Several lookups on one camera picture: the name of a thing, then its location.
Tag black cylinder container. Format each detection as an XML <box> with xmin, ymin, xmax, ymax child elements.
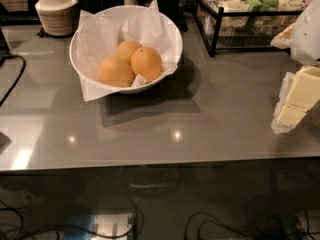
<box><xmin>157</xmin><ymin>0</ymin><xmax>188</xmax><ymax>32</ymax></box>

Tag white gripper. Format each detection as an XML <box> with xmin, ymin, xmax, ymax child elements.
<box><xmin>271</xmin><ymin>0</ymin><xmax>320</xmax><ymax>134</ymax></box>

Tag black floor cable left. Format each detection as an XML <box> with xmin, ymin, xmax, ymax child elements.
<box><xmin>0</xmin><ymin>200</ymin><xmax>138</xmax><ymax>240</ymax></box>

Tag orange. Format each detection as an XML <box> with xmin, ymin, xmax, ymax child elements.
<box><xmin>116</xmin><ymin>39</ymin><xmax>141</xmax><ymax>63</ymax></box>
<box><xmin>131</xmin><ymin>46</ymin><xmax>162</xmax><ymax>82</ymax></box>
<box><xmin>98</xmin><ymin>56</ymin><xmax>135</xmax><ymax>87</ymax></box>

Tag black floor cable right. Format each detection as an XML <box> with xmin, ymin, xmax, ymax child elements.
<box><xmin>183</xmin><ymin>211</ymin><xmax>254</xmax><ymax>240</ymax></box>

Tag green snack packet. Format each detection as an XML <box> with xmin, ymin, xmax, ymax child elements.
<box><xmin>246</xmin><ymin>0</ymin><xmax>279</xmax><ymax>12</ymax></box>

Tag stack of paper bowls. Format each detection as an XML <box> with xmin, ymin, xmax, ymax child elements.
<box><xmin>35</xmin><ymin>0</ymin><xmax>80</xmax><ymax>36</ymax></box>

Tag black wire snack rack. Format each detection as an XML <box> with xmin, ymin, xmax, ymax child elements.
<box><xmin>193</xmin><ymin>0</ymin><xmax>306</xmax><ymax>56</ymax></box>

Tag black cable on table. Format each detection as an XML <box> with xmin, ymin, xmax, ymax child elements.
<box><xmin>0</xmin><ymin>53</ymin><xmax>27</xmax><ymax>107</ymax></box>

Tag black floor cable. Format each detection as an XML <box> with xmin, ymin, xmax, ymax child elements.
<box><xmin>183</xmin><ymin>211</ymin><xmax>254</xmax><ymax>240</ymax></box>
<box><xmin>0</xmin><ymin>200</ymin><xmax>138</xmax><ymax>240</ymax></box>

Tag white paper liner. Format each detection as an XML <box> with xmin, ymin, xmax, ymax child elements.
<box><xmin>75</xmin><ymin>0</ymin><xmax>179</xmax><ymax>102</ymax></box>

